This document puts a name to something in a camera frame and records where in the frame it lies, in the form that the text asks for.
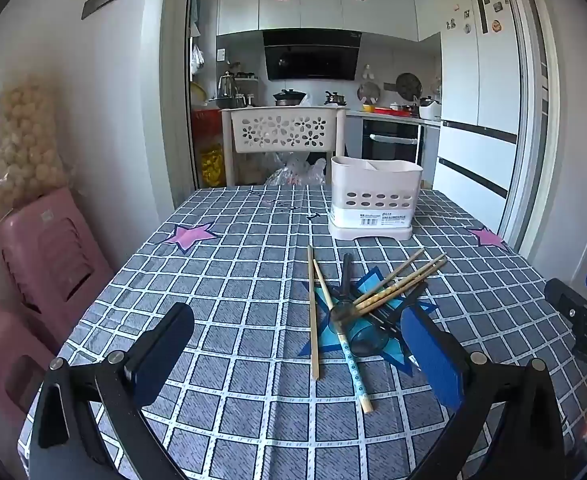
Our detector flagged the black chopstick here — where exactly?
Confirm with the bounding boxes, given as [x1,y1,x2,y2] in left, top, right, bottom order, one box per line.
[373,302,438,331]
[371,282,429,322]

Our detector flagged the metal kettle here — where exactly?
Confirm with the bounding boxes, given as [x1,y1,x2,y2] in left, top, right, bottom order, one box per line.
[216,71,241,100]

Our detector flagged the white upper kitchen cabinets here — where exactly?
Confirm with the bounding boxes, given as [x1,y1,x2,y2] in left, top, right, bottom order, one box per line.
[216,0,441,43]

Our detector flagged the black range hood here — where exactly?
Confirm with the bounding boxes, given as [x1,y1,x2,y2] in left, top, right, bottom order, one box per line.
[262,30,364,82]

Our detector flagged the pink star sticker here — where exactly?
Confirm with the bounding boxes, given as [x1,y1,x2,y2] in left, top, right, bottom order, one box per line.
[467,226,509,250]
[158,221,219,252]

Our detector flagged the blue patterned wooden chopstick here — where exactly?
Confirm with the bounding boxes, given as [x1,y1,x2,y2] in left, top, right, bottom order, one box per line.
[313,259,375,415]

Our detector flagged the black wok with lid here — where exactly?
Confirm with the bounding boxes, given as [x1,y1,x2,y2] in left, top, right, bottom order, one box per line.
[272,89,308,107]

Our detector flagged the bag of puffed snacks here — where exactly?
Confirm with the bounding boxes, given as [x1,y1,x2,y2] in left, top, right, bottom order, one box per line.
[0,67,74,221]

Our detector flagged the white refrigerator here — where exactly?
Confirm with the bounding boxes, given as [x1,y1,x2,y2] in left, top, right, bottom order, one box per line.
[431,0,529,236]

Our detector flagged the blue star sticker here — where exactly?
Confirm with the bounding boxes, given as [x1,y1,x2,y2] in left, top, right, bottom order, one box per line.
[301,267,421,378]

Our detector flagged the white plastic utensil holder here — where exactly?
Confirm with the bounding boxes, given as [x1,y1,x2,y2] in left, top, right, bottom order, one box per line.
[327,156,424,242]

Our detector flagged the grey wall switch panel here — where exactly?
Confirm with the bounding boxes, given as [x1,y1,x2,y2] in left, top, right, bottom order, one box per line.
[82,0,120,21]

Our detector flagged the round dark hanging pan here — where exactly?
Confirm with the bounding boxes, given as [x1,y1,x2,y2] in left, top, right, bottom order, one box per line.
[396,72,421,97]

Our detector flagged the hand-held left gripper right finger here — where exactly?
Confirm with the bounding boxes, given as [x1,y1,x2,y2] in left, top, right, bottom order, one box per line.
[400,305,567,480]

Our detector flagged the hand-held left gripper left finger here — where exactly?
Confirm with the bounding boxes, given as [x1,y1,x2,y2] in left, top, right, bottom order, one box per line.
[27,302,195,480]

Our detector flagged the yellow bag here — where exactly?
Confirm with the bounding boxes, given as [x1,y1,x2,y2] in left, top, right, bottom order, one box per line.
[200,144,225,187]

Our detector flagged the red plastic crate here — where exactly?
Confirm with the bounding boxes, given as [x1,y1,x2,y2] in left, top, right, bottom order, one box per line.
[192,107,224,141]

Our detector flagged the white rice cooker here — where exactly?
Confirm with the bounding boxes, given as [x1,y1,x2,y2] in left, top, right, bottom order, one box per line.
[418,97,443,121]

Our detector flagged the crumpled clear plastic bag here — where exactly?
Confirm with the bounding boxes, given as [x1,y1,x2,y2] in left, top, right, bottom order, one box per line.
[264,152,331,187]

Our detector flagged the flower cutout basket cart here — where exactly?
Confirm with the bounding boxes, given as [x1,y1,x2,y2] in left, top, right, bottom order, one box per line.
[222,106,348,187]

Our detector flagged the grey checkered tablecloth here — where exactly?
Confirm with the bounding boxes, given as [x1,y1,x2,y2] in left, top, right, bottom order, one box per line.
[18,185,574,480]

